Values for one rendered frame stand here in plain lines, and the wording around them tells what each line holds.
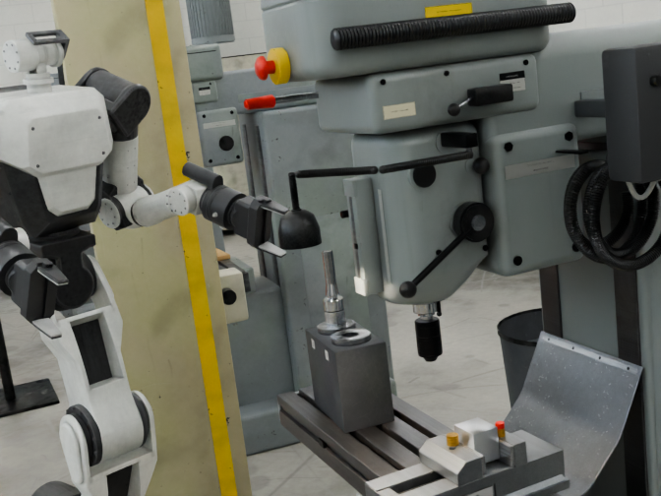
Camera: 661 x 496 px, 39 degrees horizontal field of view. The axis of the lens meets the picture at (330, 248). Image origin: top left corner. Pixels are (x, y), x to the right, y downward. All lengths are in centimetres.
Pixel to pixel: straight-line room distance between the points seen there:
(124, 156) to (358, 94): 86
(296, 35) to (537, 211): 54
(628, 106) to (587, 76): 27
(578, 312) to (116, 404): 102
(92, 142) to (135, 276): 130
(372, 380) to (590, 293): 50
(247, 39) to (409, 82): 957
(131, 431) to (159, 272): 127
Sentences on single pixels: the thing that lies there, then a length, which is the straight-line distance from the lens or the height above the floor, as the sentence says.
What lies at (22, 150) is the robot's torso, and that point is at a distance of 200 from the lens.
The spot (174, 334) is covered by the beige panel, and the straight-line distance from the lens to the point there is 340.
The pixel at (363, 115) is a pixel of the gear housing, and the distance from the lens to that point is 156.
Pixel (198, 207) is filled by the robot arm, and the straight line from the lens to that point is 212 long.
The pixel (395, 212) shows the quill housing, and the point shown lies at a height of 149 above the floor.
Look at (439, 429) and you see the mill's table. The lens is 204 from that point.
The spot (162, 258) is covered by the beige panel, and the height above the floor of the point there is 114.
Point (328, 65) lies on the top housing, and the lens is 150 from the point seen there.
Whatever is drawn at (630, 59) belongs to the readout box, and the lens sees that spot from 150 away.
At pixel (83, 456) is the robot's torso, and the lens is 214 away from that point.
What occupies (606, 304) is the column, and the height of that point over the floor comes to 122.
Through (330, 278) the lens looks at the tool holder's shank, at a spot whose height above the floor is 127.
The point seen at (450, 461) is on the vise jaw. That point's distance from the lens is 166.
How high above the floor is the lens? 176
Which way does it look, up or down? 11 degrees down
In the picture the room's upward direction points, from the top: 7 degrees counter-clockwise
